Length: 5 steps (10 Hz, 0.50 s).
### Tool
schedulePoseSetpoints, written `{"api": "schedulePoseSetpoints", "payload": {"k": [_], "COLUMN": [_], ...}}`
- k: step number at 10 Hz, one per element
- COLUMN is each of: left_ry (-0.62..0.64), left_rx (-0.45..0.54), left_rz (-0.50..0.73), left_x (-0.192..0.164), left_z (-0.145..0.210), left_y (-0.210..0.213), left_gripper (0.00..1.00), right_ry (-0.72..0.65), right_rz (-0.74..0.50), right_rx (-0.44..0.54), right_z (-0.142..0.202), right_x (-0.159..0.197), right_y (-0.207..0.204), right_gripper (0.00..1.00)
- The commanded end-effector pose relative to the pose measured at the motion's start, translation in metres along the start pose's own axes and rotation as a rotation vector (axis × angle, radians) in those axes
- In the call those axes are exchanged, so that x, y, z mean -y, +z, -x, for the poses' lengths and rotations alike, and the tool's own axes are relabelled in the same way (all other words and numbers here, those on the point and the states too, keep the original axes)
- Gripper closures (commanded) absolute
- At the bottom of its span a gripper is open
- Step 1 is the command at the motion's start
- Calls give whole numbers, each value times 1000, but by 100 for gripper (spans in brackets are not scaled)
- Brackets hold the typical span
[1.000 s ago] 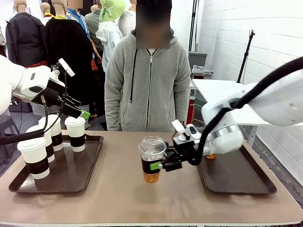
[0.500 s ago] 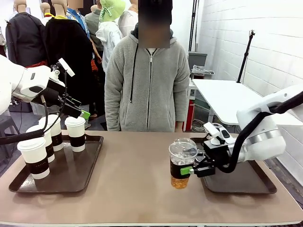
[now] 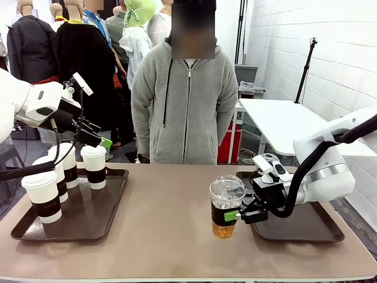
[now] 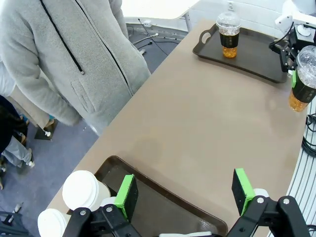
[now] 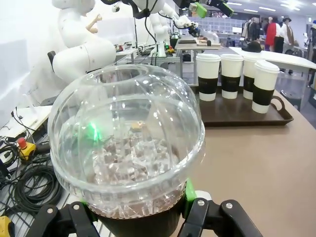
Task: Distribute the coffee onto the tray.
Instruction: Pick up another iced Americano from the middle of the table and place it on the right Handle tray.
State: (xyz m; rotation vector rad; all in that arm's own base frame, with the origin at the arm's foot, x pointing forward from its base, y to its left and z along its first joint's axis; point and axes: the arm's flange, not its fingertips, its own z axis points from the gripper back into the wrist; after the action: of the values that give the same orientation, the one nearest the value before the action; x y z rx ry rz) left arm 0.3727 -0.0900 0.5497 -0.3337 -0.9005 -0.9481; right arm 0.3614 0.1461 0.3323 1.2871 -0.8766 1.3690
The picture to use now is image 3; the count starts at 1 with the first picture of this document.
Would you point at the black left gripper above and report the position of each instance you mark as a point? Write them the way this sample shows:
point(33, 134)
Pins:
point(69, 118)

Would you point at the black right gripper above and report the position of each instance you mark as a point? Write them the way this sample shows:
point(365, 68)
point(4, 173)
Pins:
point(269, 194)

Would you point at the white paper cup black sleeve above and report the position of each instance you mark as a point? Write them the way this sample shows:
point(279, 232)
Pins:
point(69, 168)
point(44, 200)
point(95, 171)
point(60, 179)

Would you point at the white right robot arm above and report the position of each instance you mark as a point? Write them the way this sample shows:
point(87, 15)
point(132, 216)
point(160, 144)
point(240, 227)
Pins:
point(327, 179)

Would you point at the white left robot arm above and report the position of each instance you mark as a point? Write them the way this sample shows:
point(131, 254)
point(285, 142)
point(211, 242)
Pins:
point(35, 100)

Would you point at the dark brown serving tray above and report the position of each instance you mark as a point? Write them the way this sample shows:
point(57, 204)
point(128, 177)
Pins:
point(294, 227)
point(88, 212)

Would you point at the red box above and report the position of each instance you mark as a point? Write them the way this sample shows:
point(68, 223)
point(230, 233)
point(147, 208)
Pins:
point(226, 144)

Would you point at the mannequin in black yellow-collared cape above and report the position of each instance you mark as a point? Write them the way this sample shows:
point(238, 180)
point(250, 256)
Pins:
point(85, 65)

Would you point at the black equipment box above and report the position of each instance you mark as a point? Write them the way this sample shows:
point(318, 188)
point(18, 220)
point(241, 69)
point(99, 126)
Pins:
point(26, 134)

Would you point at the person in grey hoodie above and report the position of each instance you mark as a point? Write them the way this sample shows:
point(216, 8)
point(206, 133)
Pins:
point(182, 118)

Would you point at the white folding table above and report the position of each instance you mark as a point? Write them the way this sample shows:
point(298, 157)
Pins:
point(274, 123)

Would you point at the dark grey stool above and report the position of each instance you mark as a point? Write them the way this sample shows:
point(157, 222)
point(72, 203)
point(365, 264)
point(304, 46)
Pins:
point(7, 151)

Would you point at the mannequin in white shirt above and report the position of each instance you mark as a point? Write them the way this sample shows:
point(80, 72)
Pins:
point(135, 47)

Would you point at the mannequin in olive shirt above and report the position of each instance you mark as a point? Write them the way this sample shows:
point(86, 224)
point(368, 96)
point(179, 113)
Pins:
point(117, 35)

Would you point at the mannequin in black coat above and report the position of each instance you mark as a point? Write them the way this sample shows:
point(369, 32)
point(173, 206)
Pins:
point(29, 50)

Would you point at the figure in blue patterned shirt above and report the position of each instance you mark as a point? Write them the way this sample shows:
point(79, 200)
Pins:
point(98, 23)

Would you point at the clear plastic bag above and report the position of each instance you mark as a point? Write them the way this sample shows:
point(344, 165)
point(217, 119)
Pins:
point(251, 88)

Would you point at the mannequin in cream shirt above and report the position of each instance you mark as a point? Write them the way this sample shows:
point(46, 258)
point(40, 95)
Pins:
point(159, 28)

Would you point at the mannequin with yellow collar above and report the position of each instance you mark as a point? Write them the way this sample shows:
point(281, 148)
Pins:
point(57, 14)

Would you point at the green sun hat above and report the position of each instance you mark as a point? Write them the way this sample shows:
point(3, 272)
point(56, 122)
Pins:
point(140, 13)

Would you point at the grey plastic bin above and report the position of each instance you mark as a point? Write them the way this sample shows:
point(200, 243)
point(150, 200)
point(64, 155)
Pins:
point(246, 75)

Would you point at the black tripod stand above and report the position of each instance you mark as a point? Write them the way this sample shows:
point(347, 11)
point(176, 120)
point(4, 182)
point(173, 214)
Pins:
point(304, 70)

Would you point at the black light stand poles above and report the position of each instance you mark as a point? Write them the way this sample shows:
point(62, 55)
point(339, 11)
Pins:
point(241, 32)

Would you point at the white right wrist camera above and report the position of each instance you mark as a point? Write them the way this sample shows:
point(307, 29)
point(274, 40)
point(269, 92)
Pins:
point(272, 169)

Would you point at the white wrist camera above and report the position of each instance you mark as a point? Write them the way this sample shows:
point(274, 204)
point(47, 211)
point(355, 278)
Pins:
point(83, 85)
point(272, 169)

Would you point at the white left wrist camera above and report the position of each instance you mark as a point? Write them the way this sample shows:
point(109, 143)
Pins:
point(83, 85)

